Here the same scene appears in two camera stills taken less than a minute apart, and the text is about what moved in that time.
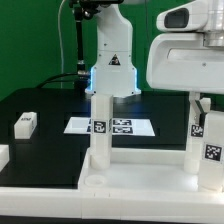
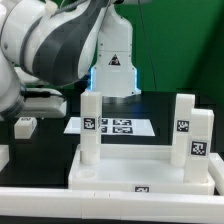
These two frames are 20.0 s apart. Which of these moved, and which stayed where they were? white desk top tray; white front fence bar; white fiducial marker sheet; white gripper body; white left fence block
Moved: white desk top tray; white gripper body
Stayed: white fiducial marker sheet; white left fence block; white front fence bar
